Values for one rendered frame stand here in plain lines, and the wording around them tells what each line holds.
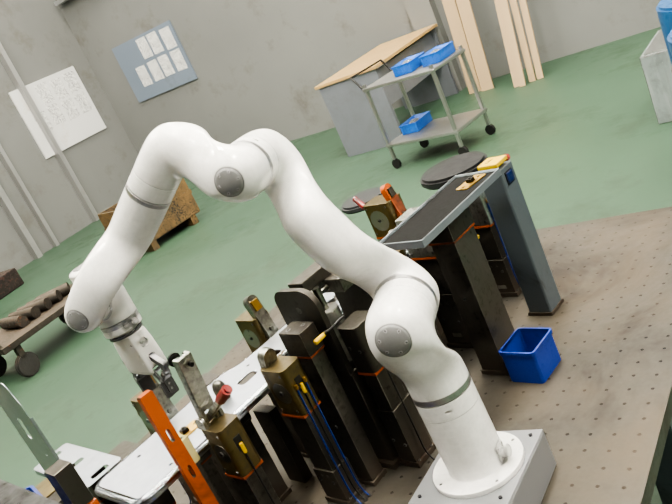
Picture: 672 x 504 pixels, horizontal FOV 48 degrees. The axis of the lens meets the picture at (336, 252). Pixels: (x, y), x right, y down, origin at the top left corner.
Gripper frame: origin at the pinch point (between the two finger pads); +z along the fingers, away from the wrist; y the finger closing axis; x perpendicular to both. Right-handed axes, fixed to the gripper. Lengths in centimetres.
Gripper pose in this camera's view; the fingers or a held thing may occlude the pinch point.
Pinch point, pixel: (160, 389)
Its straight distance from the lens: 171.3
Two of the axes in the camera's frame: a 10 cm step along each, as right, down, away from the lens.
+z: 4.0, 8.6, 3.1
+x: -6.0, 5.0, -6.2
